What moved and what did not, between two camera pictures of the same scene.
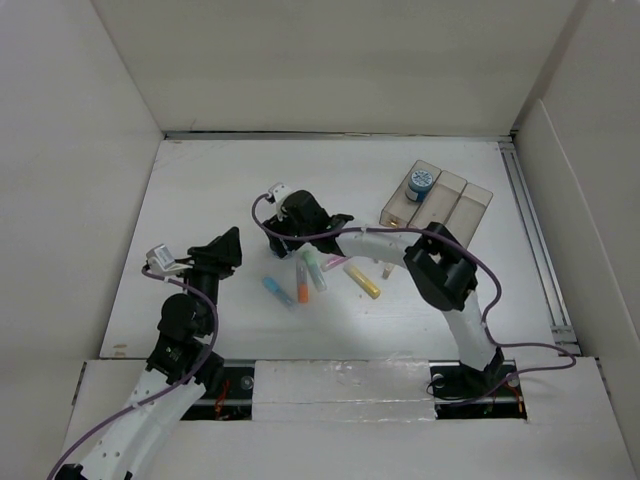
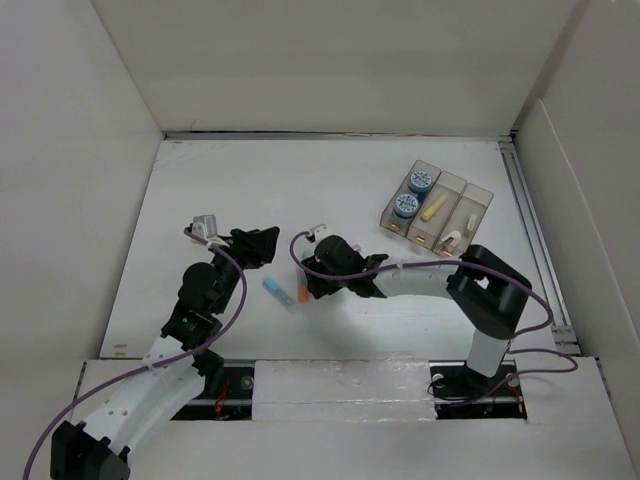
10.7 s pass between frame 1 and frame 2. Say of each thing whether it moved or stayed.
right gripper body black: moved
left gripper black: moved
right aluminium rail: stayed
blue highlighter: stayed
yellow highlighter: moved
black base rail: stayed
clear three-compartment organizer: stayed
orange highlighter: stayed
